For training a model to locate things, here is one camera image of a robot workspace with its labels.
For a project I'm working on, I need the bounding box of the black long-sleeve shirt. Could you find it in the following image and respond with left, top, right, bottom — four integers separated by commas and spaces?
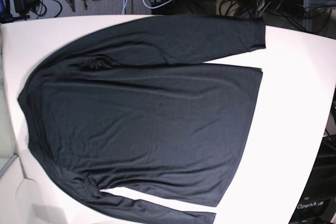
18, 15, 266, 223

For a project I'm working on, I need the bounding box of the black OpenArm case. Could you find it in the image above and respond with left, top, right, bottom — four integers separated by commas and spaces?
289, 135, 335, 223

